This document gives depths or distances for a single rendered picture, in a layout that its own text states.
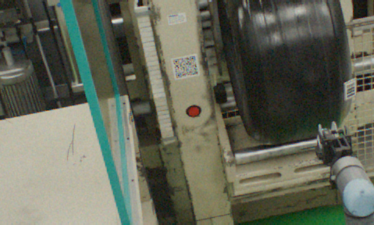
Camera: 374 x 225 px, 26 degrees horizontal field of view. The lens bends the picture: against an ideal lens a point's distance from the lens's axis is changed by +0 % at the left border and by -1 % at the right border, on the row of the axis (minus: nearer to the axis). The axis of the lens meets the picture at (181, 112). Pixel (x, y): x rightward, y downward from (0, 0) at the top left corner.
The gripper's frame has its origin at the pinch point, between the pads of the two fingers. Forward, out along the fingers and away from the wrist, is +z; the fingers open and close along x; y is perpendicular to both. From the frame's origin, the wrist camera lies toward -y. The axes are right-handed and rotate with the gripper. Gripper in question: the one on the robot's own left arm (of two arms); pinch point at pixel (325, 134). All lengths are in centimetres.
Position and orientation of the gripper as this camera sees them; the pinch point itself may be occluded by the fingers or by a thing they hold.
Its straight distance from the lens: 216.0
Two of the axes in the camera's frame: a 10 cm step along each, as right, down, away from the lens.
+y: -1.7, -8.6, -4.8
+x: -9.8, 1.9, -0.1
